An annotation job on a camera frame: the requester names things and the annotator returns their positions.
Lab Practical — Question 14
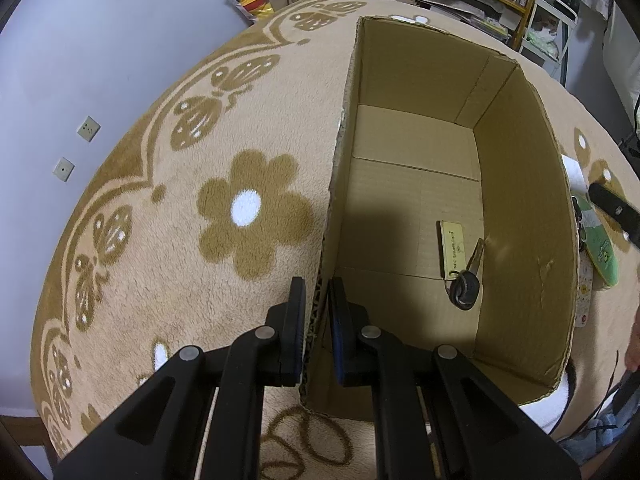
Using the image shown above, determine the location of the green oval paper fan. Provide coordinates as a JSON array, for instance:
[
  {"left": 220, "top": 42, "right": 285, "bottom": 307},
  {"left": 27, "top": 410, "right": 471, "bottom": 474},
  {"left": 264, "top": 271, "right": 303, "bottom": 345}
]
[{"left": 572, "top": 195, "right": 618, "bottom": 287}]

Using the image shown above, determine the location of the white patterned remote case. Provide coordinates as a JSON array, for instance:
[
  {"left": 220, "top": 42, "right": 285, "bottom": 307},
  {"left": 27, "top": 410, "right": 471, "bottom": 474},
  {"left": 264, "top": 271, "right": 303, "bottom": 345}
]
[{"left": 574, "top": 252, "right": 593, "bottom": 328}]

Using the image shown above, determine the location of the brown cardboard box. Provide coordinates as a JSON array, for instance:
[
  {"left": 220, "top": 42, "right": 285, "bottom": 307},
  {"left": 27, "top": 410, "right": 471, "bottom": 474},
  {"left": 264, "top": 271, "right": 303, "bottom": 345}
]
[{"left": 318, "top": 16, "right": 578, "bottom": 404}]

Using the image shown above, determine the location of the wall socket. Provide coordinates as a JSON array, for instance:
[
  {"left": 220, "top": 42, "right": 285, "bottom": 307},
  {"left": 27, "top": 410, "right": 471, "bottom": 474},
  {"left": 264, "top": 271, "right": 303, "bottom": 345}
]
[
  {"left": 52, "top": 157, "right": 75, "bottom": 182},
  {"left": 77, "top": 116, "right": 101, "bottom": 142}
]

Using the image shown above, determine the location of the white square charger box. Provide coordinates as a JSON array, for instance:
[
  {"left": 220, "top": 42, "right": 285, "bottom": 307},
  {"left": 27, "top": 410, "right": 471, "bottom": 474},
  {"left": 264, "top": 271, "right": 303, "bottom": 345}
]
[{"left": 561, "top": 154, "right": 588, "bottom": 196}]

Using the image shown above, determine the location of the wooden tag key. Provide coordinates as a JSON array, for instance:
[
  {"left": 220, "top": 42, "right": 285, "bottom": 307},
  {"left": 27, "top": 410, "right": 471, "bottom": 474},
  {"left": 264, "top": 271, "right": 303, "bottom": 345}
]
[{"left": 437, "top": 221, "right": 485, "bottom": 311}]

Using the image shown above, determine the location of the lower wall socket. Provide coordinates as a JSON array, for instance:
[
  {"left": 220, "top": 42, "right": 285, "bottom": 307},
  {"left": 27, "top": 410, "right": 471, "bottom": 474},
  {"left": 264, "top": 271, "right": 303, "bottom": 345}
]
[{"left": 52, "top": 157, "right": 75, "bottom": 182}]

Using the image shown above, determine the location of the white metal cart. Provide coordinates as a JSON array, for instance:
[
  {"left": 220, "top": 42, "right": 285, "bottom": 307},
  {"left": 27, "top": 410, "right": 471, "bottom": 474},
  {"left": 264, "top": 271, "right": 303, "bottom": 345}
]
[{"left": 518, "top": 0, "right": 578, "bottom": 78}]

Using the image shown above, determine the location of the upper wall socket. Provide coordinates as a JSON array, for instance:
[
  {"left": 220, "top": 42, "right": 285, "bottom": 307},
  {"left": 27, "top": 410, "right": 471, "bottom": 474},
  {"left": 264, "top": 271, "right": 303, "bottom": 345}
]
[{"left": 77, "top": 116, "right": 101, "bottom": 142}]

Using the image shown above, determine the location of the beige brown patterned rug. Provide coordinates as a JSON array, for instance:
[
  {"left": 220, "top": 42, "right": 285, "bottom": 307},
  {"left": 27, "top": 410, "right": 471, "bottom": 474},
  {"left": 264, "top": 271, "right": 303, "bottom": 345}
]
[{"left": 30, "top": 0, "right": 639, "bottom": 479}]

